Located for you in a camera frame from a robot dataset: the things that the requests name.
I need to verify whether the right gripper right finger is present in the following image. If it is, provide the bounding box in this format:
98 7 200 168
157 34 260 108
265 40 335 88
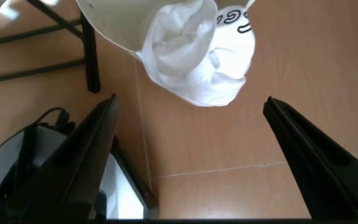
262 95 358 218

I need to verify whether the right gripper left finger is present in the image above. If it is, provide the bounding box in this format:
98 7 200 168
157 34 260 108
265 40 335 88
6 93 119 220

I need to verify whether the white garment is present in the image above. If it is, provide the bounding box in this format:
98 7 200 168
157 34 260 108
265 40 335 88
135 0 257 108

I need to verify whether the black clothes rack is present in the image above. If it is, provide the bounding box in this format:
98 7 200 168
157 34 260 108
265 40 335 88
0 0 101 93

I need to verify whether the white laundry basket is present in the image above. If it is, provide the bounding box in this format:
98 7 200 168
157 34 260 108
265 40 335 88
75 0 257 54

